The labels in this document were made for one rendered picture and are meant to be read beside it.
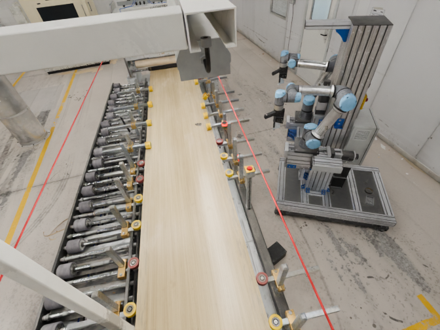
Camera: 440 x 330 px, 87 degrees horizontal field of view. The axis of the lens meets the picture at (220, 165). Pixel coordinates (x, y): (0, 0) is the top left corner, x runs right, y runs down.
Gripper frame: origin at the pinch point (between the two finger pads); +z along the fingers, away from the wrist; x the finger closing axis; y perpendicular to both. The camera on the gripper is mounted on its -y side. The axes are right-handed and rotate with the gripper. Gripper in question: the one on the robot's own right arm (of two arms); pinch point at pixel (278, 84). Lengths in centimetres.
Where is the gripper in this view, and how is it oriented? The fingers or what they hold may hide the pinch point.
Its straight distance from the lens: 279.4
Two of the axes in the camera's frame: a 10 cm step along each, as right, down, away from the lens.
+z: 0.7, 7.1, 7.0
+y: 9.7, 1.1, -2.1
